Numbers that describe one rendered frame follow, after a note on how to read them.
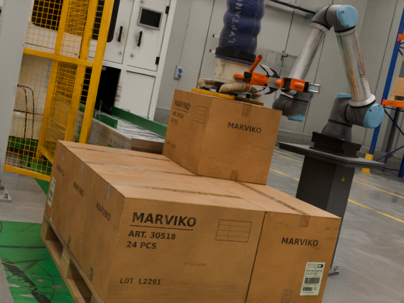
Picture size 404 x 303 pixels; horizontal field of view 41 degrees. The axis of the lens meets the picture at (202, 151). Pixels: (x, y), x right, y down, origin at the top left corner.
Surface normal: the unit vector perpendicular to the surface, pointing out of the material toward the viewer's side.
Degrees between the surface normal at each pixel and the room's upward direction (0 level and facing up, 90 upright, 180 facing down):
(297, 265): 90
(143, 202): 90
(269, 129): 90
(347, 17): 86
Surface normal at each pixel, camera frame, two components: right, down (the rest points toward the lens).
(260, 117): 0.36, 0.17
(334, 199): 0.69, 0.22
